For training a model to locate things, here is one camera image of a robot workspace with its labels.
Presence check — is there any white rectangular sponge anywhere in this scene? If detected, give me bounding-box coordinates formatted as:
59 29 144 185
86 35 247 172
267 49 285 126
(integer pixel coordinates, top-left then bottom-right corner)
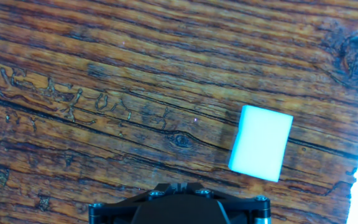
227 105 294 183

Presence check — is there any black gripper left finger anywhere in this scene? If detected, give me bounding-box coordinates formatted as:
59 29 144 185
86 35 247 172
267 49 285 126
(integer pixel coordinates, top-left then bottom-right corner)
88 182 180 224

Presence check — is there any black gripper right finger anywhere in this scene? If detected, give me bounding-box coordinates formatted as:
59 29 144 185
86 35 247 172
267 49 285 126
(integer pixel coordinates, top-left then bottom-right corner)
178 182 272 224

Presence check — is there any wood grain table mat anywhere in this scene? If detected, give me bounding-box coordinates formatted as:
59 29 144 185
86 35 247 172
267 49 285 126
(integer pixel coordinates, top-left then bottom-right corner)
0 0 358 224

